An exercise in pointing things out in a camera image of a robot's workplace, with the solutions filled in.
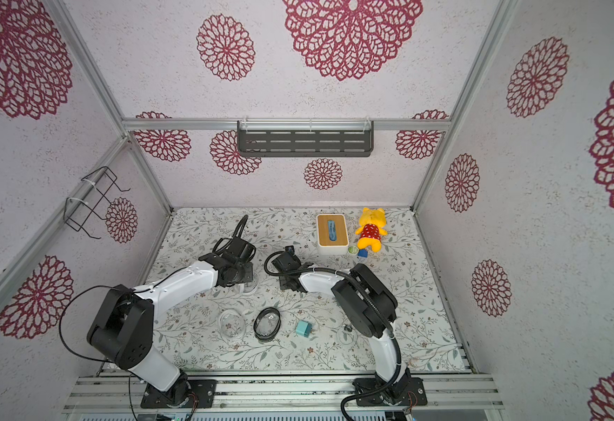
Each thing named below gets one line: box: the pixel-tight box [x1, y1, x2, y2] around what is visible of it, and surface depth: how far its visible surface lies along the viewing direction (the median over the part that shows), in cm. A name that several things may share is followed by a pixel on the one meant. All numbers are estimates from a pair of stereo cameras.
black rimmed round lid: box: [253, 306, 281, 341], surface depth 89 cm
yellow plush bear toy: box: [355, 206, 389, 253], surface depth 108 cm
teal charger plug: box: [295, 321, 313, 338], surface depth 86 cm
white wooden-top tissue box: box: [315, 214, 350, 256], surface depth 108 cm
